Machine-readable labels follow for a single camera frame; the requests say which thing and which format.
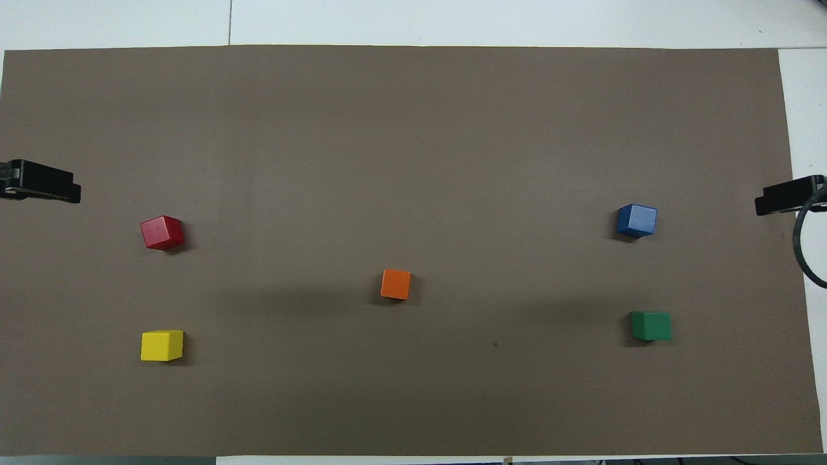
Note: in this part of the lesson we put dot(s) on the blue wooden block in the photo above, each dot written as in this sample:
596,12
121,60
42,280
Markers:
637,221

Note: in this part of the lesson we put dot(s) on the orange wooden block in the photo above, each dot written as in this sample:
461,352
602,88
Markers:
395,284

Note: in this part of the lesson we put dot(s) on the green wooden block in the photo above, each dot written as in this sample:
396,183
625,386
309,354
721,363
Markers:
651,326

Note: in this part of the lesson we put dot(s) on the yellow wooden block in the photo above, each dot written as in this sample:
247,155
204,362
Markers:
161,346

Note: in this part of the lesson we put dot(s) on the red wooden block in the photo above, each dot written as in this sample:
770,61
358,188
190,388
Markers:
161,232

